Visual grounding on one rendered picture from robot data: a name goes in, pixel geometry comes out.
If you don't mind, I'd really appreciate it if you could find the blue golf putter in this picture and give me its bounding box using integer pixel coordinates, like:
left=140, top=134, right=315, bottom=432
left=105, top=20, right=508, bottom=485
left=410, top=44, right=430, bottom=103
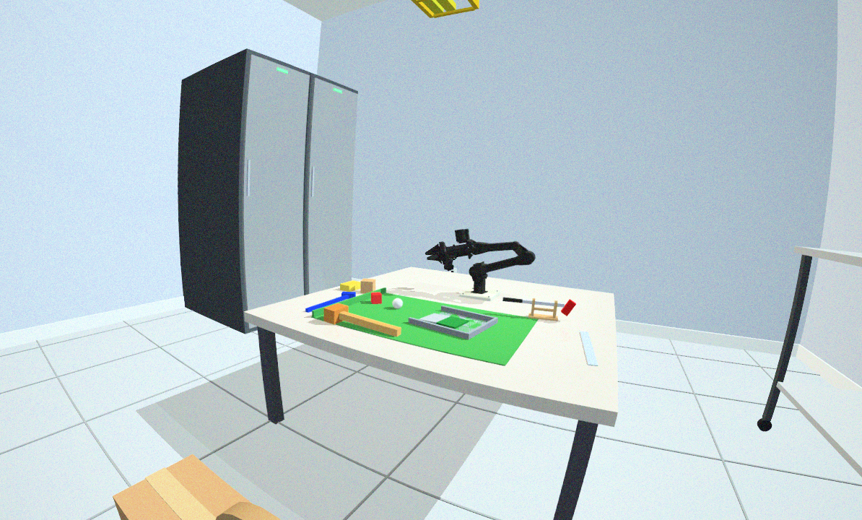
left=305, top=292, right=356, bottom=313

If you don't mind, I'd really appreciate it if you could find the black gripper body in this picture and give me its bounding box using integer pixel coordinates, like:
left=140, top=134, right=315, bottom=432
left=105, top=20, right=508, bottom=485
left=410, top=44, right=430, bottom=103
left=439, top=241, right=459, bottom=264

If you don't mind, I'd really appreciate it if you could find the green mat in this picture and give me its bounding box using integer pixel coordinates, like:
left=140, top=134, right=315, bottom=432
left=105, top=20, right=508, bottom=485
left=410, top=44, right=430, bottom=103
left=336, top=293, right=538, bottom=366

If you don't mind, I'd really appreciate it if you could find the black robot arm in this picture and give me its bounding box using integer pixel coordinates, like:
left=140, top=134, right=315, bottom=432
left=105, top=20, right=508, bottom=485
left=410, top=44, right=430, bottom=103
left=444, top=229, right=536, bottom=295

